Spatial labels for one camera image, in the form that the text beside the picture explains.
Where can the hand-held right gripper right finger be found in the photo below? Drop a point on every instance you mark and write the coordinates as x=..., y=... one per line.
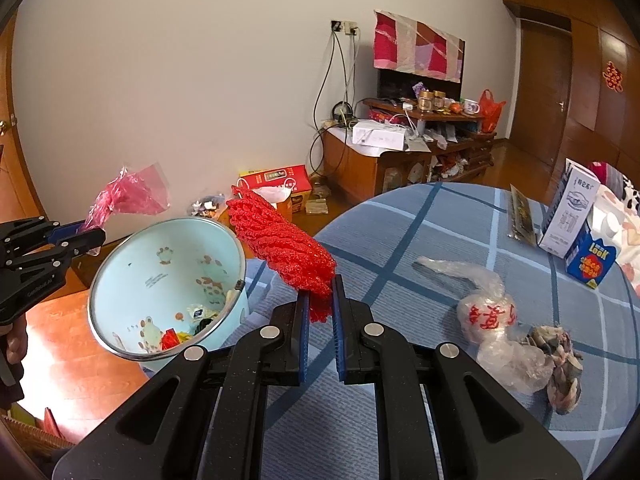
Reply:
x=340, y=340

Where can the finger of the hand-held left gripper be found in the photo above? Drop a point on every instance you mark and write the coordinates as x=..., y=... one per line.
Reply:
x=80, y=245
x=62, y=232

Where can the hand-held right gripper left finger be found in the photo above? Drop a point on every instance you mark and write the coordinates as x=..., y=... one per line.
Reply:
x=302, y=345

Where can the pink plastic bag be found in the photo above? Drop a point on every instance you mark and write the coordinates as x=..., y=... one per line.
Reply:
x=125, y=197

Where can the light blue bin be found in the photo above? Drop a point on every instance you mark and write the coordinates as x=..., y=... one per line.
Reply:
x=165, y=280

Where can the red net bag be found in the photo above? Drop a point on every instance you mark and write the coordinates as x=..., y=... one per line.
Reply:
x=285, y=245

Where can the pale green plastic bag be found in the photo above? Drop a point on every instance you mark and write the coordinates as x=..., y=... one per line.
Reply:
x=201, y=311

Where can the yellow plastic bag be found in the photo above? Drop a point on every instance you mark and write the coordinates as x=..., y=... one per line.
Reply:
x=189, y=336

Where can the red orange plastic bag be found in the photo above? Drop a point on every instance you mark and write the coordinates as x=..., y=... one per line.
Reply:
x=170, y=339

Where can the person's left hand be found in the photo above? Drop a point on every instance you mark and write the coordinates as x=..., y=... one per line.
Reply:
x=14, y=346

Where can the blue plaid tablecloth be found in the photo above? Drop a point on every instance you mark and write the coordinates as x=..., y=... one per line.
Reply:
x=400, y=280

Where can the pile of small trinkets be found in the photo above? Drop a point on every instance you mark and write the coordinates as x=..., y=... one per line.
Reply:
x=210, y=206

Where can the wicker basket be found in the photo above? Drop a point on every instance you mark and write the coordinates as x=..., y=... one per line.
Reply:
x=30, y=437

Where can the clear bag with red print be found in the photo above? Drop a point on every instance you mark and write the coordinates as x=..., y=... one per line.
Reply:
x=487, y=317

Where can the red cardboard box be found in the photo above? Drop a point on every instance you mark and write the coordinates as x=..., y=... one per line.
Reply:
x=280, y=177

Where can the wooden television cabinet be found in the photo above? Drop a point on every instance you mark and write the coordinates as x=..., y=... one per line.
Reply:
x=360, y=170

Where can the clear plastic bag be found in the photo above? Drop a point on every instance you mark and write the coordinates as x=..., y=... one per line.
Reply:
x=517, y=362

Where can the flat white box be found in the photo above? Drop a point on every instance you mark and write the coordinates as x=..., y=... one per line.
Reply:
x=379, y=136

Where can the black gold packet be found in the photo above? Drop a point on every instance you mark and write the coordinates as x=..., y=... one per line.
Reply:
x=522, y=217

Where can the gold lidded jar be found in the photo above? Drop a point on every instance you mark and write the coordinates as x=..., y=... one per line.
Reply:
x=426, y=101
x=439, y=100

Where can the black television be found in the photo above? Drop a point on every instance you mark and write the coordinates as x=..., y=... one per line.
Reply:
x=395, y=85

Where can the tall white box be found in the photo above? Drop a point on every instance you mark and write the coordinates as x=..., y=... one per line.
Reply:
x=570, y=210

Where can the blue carton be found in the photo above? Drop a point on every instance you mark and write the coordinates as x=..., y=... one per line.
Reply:
x=595, y=260

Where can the white mug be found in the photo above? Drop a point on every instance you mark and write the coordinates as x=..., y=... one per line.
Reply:
x=471, y=106

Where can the red pink cover cloth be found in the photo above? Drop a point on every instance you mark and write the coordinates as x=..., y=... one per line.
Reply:
x=415, y=45

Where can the pink petal quilt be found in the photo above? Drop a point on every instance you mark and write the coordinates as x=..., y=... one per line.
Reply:
x=627, y=232

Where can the wooden room door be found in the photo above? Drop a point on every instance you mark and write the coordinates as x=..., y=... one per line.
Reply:
x=542, y=95

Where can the black white pink quilt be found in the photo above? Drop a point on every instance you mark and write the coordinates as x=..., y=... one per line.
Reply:
x=617, y=177

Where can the wooden wardrobe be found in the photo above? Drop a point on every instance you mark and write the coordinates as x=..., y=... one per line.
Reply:
x=610, y=125

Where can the red knot decoration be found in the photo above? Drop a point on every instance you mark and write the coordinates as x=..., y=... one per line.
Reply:
x=613, y=77

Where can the wall socket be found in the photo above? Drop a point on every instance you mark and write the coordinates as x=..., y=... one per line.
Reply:
x=345, y=27

